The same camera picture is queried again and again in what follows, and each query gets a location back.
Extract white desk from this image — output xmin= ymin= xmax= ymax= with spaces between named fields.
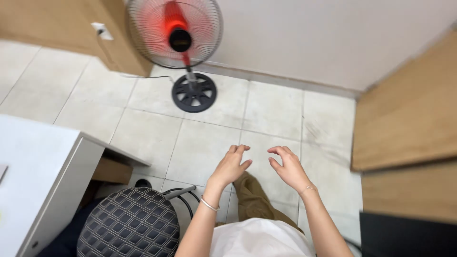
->
xmin=0 ymin=114 xmax=152 ymax=257

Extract person's white shirt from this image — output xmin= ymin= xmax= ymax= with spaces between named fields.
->
xmin=209 ymin=218 xmax=316 ymax=257

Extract checkered padded stool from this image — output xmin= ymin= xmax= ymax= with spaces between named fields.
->
xmin=77 ymin=185 xmax=197 ymax=257

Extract silver bangle bracelet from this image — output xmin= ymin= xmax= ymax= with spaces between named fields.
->
xmin=199 ymin=195 xmax=221 ymax=212

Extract person's brown trousers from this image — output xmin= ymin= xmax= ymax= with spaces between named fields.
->
xmin=215 ymin=171 xmax=305 ymax=235

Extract wooden wall panel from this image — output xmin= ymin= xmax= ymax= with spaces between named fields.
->
xmin=91 ymin=156 xmax=134 ymax=185

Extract person's left hand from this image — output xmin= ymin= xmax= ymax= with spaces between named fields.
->
xmin=207 ymin=144 xmax=253 ymax=189

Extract white wall socket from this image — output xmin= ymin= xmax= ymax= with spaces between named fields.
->
xmin=91 ymin=22 xmax=114 ymax=41

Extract person's right hand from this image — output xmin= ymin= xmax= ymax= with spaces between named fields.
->
xmin=267 ymin=146 xmax=316 ymax=193

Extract wooden cabinet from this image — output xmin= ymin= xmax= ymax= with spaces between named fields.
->
xmin=0 ymin=0 xmax=154 ymax=78

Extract red standing fan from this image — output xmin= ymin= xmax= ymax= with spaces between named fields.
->
xmin=126 ymin=0 xmax=224 ymax=114

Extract fan power cable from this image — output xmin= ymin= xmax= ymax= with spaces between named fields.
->
xmin=97 ymin=30 xmax=175 ymax=84

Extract wooden table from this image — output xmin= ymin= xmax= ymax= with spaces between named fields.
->
xmin=351 ymin=29 xmax=457 ymax=225

